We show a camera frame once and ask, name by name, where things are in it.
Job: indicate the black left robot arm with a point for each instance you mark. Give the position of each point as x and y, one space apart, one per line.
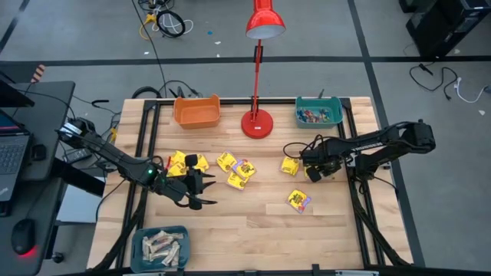
115 155

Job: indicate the teal green plastic bin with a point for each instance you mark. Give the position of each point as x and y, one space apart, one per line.
337 122

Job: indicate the orange plastic bin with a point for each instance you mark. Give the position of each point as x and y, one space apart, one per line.
196 115

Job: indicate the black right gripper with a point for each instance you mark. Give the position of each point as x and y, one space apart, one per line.
322 159

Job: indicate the dark blue plastic bin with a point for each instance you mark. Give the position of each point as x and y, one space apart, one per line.
185 230

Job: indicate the black desk caster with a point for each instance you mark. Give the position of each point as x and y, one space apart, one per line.
57 257

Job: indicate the grey metal mount plate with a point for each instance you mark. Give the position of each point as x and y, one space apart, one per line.
385 166

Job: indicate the small black desk device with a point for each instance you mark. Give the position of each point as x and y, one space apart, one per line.
38 152

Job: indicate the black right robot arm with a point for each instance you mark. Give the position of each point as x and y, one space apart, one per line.
368 145

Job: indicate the black computer mouse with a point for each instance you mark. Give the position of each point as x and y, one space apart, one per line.
23 234

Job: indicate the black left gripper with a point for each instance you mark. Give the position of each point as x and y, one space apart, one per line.
192 184

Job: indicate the white candy bar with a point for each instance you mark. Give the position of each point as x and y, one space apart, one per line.
171 253
153 257
176 235
177 261
159 250
145 247
159 238

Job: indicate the red desk lamp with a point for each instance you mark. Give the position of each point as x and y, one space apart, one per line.
257 124

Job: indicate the yellow purple-edged candy packet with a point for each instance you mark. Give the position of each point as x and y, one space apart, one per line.
245 168
298 200

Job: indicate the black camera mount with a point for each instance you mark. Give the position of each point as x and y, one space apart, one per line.
315 269

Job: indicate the black computer tower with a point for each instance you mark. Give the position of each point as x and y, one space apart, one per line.
449 27

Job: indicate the black side desk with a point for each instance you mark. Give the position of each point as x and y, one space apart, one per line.
50 115

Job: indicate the black laptop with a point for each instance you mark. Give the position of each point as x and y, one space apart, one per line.
11 157

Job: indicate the striped hazard marker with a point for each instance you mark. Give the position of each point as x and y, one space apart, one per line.
38 73

